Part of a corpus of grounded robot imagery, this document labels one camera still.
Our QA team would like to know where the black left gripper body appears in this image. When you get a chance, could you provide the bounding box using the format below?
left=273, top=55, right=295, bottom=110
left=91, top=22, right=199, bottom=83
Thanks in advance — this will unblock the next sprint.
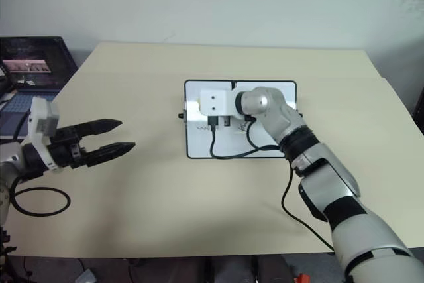
left=48, top=124, right=91, bottom=169

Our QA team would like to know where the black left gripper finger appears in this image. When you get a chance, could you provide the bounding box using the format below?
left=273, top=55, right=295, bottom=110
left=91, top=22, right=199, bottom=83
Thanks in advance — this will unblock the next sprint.
left=85, top=142, right=137, bottom=168
left=78, top=118, right=124, bottom=139

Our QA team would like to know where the black-framed whiteboard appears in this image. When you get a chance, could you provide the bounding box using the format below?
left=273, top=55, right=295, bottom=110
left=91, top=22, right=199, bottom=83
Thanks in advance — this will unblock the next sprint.
left=178, top=80, right=304, bottom=160

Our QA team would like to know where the open dark laptop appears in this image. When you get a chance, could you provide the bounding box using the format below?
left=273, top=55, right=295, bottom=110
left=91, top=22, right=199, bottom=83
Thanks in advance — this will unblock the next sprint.
left=0, top=36, right=79, bottom=139

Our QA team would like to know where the small grey object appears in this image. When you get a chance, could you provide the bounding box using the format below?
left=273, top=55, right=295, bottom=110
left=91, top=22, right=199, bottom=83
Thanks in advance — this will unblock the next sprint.
left=77, top=269, right=96, bottom=283

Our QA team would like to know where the dark rounded shape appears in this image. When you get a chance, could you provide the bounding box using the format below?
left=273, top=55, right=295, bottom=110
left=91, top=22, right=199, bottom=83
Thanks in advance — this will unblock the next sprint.
left=255, top=255, right=299, bottom=283

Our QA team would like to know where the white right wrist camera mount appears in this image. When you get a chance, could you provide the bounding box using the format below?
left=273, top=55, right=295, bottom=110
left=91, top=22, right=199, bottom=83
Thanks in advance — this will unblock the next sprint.
left=199, top=87, right=238, bottom=119

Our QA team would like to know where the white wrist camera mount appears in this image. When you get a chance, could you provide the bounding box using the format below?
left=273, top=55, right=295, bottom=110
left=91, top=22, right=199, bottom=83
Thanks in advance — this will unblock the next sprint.
left=199, top=87, right=238, bottom=119
left=27, top=96, right=64, bottom=174

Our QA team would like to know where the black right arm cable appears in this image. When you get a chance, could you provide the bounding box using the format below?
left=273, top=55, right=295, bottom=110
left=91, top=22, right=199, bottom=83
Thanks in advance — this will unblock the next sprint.
left=207, top=115, right=335, bottom=251

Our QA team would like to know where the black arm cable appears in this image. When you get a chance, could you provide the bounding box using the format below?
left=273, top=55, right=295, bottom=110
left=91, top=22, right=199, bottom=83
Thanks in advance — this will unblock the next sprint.
left=9, top=110, right=72, bottom=217
left=207, top=115, right=335, bottom=251

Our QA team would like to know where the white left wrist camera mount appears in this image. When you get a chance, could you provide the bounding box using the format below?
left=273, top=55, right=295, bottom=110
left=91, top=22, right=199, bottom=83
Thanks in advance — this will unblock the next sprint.
left=27, top=96, right=64, bottom=174

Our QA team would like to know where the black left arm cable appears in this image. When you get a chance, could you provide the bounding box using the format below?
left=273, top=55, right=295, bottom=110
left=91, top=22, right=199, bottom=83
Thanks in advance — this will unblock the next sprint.
left=9, top=110, right=72, bottom=217

